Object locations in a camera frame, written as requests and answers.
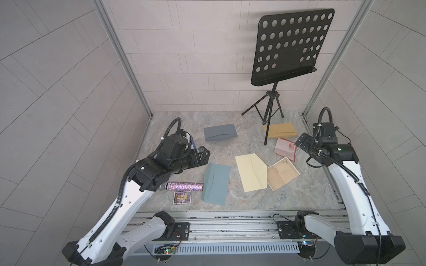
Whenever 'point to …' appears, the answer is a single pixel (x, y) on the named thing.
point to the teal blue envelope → (216, 183)
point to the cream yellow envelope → (254, 172)
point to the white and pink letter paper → (285, 148)
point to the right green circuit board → (307, 249)
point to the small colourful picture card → (183, 197)
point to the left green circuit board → (163, 253)
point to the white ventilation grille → (265, 246)
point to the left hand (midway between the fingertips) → (205, 154)
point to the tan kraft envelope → (280, 130)
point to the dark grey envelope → (221, 132)
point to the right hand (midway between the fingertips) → (303, 143)
